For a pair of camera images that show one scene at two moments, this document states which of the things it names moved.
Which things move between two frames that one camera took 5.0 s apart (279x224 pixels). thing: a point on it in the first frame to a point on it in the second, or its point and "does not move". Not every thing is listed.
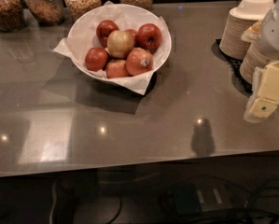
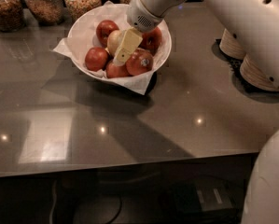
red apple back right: x=149 y=37 does not move
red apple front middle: x=116 y=69 does not move
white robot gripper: x=275 y=32 to x=141 y=15
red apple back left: x=104 y=29 does not move
